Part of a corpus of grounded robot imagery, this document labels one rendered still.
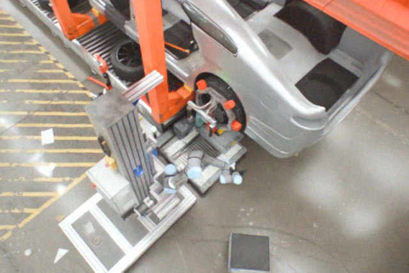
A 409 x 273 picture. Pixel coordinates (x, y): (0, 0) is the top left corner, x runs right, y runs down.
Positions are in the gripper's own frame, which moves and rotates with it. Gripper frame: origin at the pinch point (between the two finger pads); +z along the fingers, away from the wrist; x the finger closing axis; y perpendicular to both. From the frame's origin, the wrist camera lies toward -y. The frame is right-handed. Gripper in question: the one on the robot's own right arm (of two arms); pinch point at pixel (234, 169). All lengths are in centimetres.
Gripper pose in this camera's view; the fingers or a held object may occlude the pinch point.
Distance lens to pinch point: 330.5
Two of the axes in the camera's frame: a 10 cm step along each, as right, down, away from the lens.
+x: 0.9, 9.9, 1.1
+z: -0.5, -1.1, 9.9
